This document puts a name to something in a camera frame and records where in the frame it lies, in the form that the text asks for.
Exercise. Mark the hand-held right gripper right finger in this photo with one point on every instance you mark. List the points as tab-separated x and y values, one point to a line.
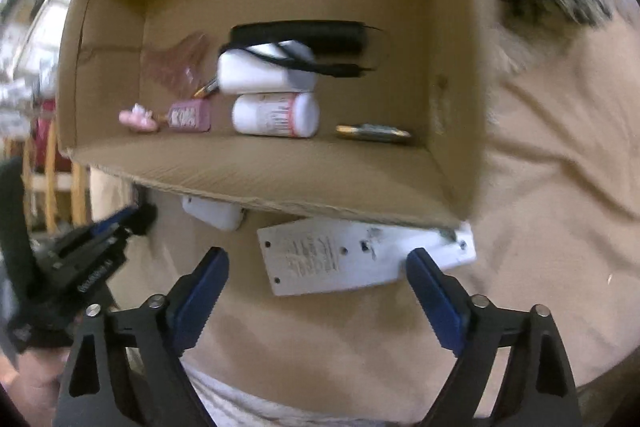
436	302

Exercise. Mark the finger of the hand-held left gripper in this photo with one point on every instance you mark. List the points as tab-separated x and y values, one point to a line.
125	218

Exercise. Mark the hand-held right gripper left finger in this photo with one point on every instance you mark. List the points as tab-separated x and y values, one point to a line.
200	302

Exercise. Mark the gold pen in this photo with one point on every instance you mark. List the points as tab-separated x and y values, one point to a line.
206	90

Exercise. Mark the cardboard box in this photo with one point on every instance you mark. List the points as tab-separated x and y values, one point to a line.
300	172

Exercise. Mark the clear plastic bag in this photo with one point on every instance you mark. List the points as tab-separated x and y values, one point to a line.
175	59

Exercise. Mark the gold and black battery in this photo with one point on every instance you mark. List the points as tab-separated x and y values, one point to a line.
372	133

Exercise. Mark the white bottle with pink label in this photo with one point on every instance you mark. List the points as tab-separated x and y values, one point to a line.
275	115

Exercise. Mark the person's left forearm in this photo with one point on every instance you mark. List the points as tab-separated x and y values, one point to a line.
35	379

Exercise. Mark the wooden chair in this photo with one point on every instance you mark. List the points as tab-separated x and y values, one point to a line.
50	187

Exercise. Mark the white power adapter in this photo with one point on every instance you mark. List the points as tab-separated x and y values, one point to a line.
212	212

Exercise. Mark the white power strip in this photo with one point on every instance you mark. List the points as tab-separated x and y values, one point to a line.
360	257

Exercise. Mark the white ribbed cloth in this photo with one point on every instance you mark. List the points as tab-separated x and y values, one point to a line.
260	402

